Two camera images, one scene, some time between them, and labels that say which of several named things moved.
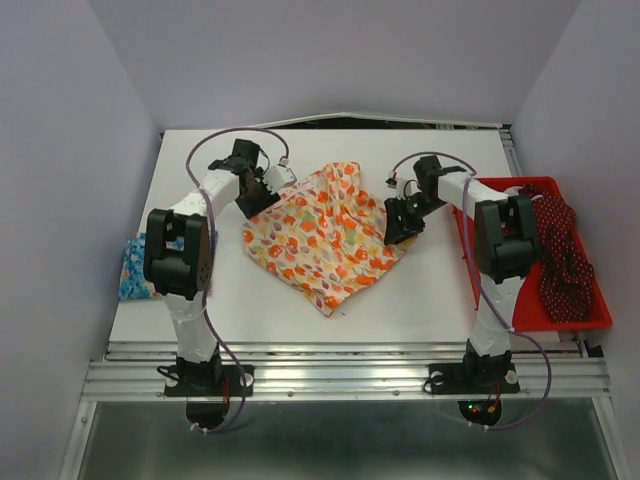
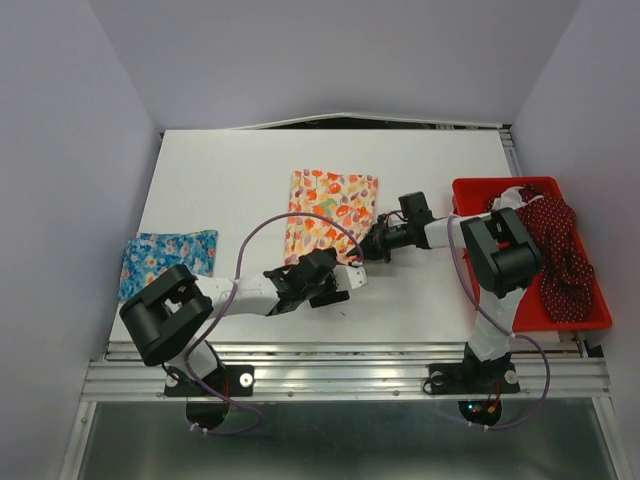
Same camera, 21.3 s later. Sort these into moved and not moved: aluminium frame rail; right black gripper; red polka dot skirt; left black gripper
Moved: left black gripper; right black gripper
Not moved: red polka dot skirt; aluminium frame rail
